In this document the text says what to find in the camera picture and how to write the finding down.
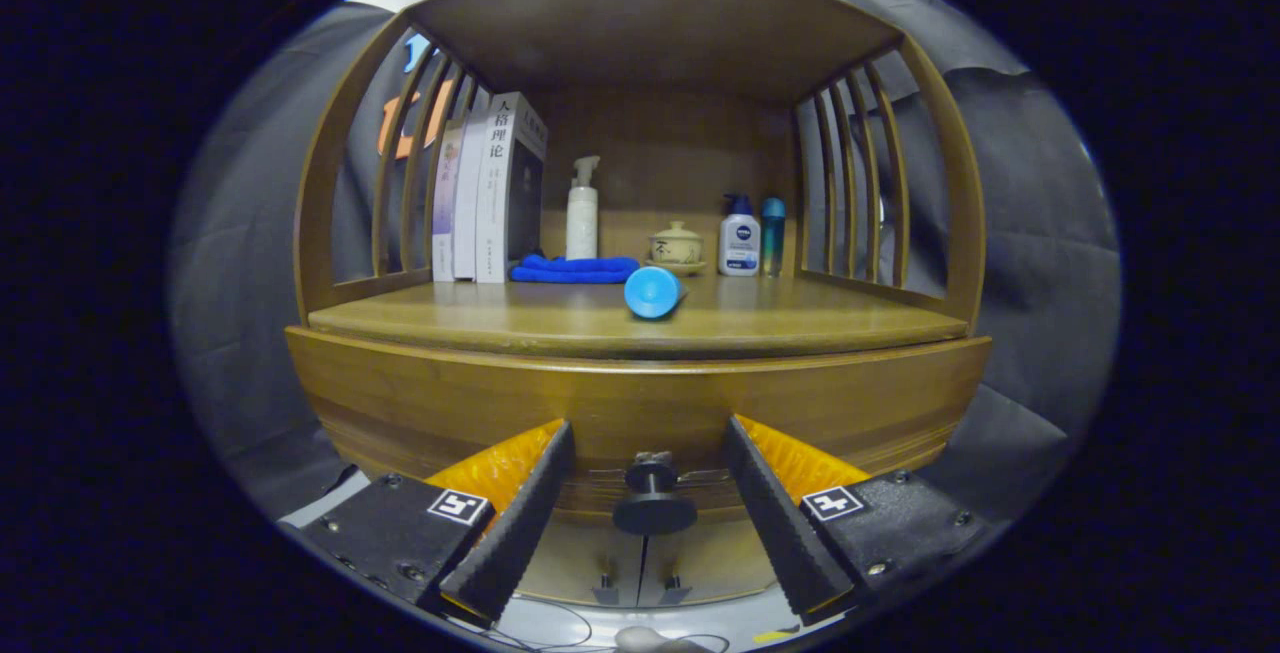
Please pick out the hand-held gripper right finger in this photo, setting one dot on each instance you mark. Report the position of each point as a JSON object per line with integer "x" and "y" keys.
{"x": 780, "y": 523}

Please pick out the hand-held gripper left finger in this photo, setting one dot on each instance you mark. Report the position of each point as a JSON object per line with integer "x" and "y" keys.
{"x": 520, "y": 533}

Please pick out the black drawer knob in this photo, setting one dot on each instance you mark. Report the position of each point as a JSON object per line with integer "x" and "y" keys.
{"x": 655, "y": 508}

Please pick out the blue cosmetic tube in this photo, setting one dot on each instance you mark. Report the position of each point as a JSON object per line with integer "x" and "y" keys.
{"x": 652, "y": 293}

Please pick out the wooden cabinet door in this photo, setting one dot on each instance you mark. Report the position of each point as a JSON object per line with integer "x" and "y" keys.
{"x": 720, "y": 558}
{"x": 590, "y": 553}

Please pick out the wooden countertop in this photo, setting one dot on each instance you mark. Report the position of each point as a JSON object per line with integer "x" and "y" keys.
{"x": 800, "y": 318}

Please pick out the wooden cabinet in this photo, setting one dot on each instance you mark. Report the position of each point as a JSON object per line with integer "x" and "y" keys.
{"x": 650, "y": 23}

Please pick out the yellow floor tape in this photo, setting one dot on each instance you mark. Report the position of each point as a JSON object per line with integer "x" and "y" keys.
{"x": 770, "y": 636}

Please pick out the blue folded cloth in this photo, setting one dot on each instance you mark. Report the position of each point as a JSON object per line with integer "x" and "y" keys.
{"x": 575, "y": 269}

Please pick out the white bottle with blue cap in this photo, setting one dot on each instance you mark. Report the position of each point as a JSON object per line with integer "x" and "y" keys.
{"x": 739, "y": 243}

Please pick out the slim teal bottle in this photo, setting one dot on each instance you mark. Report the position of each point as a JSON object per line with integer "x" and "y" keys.
{"x": 773, "y": 233}

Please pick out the lidded tea cup with saucer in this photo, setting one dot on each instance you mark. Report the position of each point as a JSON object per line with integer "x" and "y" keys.
{"x": 677, "y": 248}

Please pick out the white pump bottle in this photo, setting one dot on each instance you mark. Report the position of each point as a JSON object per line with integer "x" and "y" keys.
{"x": 582, "y": 223}

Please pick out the purple white book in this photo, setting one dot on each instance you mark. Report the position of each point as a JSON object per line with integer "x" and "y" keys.
{"x": 447, "y": 203}

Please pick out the grey portrait cover book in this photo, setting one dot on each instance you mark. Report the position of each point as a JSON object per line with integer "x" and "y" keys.
{"x": 505, "y": 193}

